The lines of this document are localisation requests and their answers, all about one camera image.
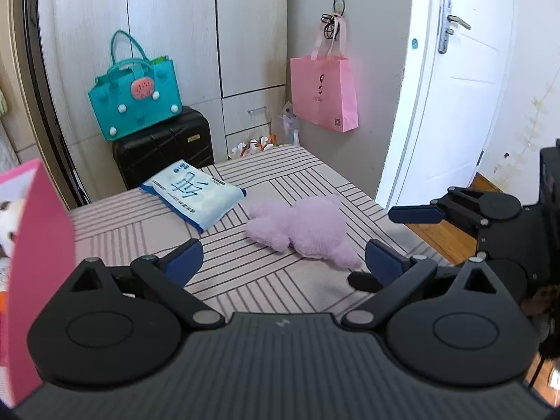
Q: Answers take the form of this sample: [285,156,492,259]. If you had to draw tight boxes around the black mirror frame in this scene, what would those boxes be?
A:
[11,0,90,211]

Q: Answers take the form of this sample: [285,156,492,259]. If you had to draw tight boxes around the teal felt handbag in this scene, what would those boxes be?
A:
[88,30,183,142]

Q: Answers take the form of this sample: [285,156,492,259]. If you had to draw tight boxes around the clear plastic bag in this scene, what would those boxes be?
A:
[278,101,302,146]

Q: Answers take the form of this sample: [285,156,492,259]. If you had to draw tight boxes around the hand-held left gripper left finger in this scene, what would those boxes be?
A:
[70,238,222,332]

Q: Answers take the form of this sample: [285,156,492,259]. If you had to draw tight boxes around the white wardrobe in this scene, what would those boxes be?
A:
[37,0,292,204]

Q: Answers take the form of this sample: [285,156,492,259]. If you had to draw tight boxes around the white panda plush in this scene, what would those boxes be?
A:
[0,199,25,257]

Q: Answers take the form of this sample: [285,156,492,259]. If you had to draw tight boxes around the white door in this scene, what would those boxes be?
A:
[375,0,519,213]

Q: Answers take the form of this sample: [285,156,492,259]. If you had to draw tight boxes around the pink paper bag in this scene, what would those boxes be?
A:
[290,13,359,133]

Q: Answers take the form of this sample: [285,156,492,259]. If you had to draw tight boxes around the blue white tissue pack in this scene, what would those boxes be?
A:
[140,160,247,233]

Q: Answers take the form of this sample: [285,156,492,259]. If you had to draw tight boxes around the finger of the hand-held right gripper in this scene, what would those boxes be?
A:
[348,271,386,294]
[388,187,491,239]

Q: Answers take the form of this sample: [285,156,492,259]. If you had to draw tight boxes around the metal door handle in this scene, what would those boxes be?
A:
[437,0,472,55]

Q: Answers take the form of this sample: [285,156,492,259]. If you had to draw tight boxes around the black hair ties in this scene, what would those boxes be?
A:
[321,0,348,40]

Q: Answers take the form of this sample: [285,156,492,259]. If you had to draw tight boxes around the white and orange plastic item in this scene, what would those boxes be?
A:
[231,135,278,159]

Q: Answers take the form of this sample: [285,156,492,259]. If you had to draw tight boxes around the pink cardboard box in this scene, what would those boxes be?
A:
[0,158,76,405]

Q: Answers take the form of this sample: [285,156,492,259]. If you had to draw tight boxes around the purple plush toy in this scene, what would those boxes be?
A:
[244,195,364,270]

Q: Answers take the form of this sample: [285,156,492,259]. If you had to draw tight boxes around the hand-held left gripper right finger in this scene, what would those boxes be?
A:
[341,240,504,330]

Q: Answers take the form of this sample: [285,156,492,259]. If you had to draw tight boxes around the black suitcase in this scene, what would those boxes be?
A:
[112,106,216,191]

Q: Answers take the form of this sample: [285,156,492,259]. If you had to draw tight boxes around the striped bed sheet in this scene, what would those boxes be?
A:
[68,144,453,316]

